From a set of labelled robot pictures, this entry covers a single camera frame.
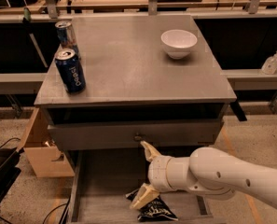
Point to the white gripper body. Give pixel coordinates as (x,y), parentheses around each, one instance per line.
(158,173)

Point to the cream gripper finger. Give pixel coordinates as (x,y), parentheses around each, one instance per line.
(150,152)
(146,194)

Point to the blue chip bag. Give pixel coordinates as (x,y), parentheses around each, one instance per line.
(156,210)

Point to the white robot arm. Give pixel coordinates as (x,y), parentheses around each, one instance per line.
(207,172)

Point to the round metal drawer knob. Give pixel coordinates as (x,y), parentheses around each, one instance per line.
(138,137)

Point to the grey top drawer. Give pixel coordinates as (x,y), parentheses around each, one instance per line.
(83,136)

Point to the open grey middle drawer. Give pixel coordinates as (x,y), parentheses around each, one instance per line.
(103,179)

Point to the grey wooden drawer cabinet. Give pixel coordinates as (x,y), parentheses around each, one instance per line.
(130,78)

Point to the light wooden box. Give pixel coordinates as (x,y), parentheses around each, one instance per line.
(42,153)

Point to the white bowl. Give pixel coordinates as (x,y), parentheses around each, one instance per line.
(178,43)

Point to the blue pepsi can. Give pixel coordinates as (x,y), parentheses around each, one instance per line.
(70,70)

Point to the silver blue energy drink can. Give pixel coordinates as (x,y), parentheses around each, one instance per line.
(66,35)

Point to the black case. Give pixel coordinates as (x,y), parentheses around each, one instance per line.
(9,158)

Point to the clear sanitizer bottle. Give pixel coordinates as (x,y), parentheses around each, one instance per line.
(270,65)

